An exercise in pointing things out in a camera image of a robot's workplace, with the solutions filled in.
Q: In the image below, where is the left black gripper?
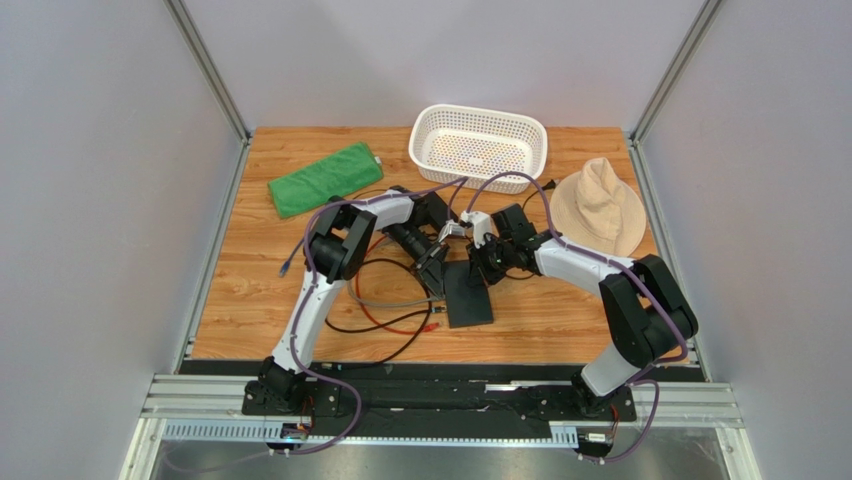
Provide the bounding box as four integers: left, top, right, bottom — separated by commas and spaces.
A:
384, 222, 449, 299

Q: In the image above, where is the black network switch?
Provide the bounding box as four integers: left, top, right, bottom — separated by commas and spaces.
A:
444, 260, 494, 329

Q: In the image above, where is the red ethernet cable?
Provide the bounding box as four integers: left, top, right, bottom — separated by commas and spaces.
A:
353, 234, 442, 336

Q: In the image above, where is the gray ethernet cable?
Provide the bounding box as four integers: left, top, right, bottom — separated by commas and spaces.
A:
346, 279, 441, 309

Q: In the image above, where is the black adapter power cord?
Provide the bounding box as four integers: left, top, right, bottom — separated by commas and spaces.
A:
346, 178, 557, 281

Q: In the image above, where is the blue ethernet cable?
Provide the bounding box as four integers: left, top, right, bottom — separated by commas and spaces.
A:
278, 236, 311, 278

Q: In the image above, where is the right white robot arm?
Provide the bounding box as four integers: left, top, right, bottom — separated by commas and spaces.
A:
460, 204, 698, 398

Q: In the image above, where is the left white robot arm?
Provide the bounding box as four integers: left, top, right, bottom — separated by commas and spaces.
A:
256, 188, 458, 408

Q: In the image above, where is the black power adapter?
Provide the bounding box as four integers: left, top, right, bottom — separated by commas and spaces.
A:
424, 192, 458, 232

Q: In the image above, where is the beige bucket hat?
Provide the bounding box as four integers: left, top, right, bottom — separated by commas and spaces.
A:
549, 157, 647, 257

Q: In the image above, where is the white perforated plastic basket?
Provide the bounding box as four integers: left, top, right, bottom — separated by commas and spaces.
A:
408, 104, 549, 195

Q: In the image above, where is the green folded towel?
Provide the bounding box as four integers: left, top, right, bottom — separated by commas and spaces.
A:
268, 142, 384, 219

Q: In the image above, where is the black ethernet cable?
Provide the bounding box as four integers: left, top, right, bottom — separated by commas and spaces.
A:
319, 258, 444, 371

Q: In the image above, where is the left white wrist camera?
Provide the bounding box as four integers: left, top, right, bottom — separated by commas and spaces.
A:
437, 220, 467, 243

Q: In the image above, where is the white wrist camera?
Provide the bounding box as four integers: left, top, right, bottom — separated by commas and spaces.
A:
460, 211, 493, 248
437, 220, 467, 243

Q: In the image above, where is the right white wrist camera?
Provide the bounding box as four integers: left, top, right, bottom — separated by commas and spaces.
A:
460, 211, 493, 248

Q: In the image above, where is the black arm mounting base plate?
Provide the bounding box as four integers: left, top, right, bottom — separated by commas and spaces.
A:
241, 363, 637, 440

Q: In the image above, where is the aluminium frame rail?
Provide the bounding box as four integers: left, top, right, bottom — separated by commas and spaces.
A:
121, 375, 760, 479

